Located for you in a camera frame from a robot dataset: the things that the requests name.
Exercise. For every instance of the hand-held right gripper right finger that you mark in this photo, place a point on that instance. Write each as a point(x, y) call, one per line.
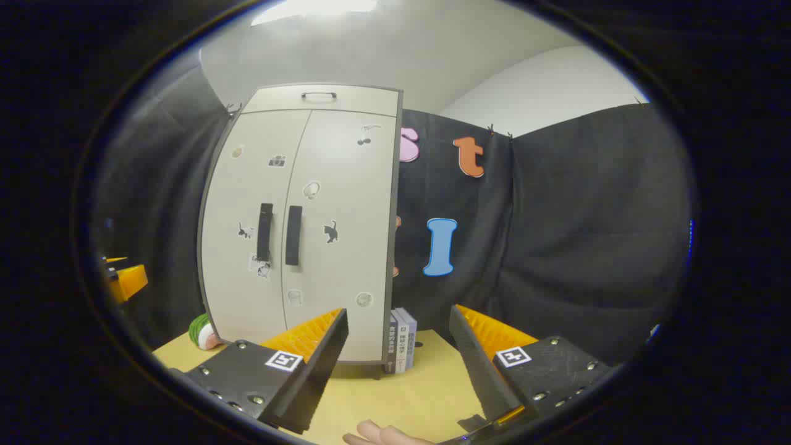
point(479, 371)

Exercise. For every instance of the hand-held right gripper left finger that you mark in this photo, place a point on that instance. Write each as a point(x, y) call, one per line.
point(315, 377)

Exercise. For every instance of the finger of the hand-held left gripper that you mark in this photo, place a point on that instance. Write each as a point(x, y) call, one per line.
point(133, 283)

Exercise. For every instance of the white double-door shoe cabinet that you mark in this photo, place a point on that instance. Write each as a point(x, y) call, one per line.
point(398, 185)

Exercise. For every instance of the white cabinet drawer front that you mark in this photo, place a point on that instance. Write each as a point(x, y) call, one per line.
point(371, 102)

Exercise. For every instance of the green watermelon toy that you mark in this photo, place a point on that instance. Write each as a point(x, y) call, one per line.
point(201, 330)

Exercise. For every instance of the dark grey book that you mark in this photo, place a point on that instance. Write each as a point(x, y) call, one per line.
point(392, 346)

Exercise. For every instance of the black backdrop cloth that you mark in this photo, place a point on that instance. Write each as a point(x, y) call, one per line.
point(587, 216)

